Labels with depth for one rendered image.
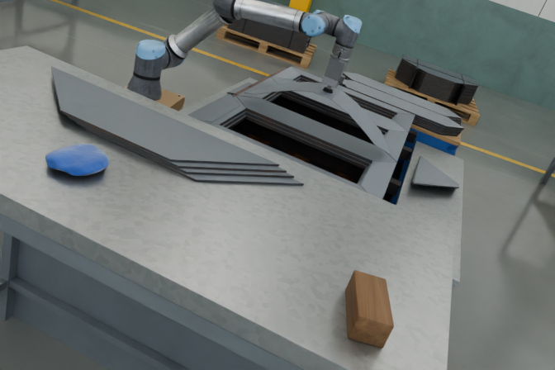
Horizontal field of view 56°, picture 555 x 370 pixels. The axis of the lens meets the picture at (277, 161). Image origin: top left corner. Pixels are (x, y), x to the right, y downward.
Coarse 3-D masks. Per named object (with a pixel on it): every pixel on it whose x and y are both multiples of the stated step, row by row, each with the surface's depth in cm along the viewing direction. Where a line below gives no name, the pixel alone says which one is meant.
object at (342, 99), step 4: (340, 92) 214; (344, 92) 217; (336, 96) 208; (340, 96) 211; (344, 96) 214; (348, 96) 216; (332, 100) 201; (336, 100) 204; (340, 100) 207; (344, 100) 210; (348, 100) 212; (352, 100) 215; (340, 104) 203; (344, 104) 206; (348, 104) 208; (352, 104) 211; (344, 108) 202; (348, 108) 205
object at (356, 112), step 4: (356, 104) 215; (352, 108) 208; (356, 108) 211; (360, 108) 215; (348, 112) 201; (352, 112) 205; (356, 112) 208; (360, 112) 212; (364, 112) 216; (352, 116) 202; (356, 116) 205; (360, 116) 209; (364, 116) 212; (368, 116) 216; (356, 120) 203; (360, 120) 206; (364, 120) 210; (360, 124) 203
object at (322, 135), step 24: (240, 96) 225; (288, 96) 253; (216, 120) 194; (240, 120) 209; (264, 120) 213; (288, 120) 216; (312, 120) 225; (312, 144) 208; (336, 144) 208; (360, 144) 216
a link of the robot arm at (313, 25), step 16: (224, 0) 197; (240, 0) 196; (224, 16) 202; (240, 16) 198; (256, 16) 195; (272, 16) 192; (288, 16) 190; (304, 16) 188; (320, 16) 189; (304, 32) 188; (320, 32) 188
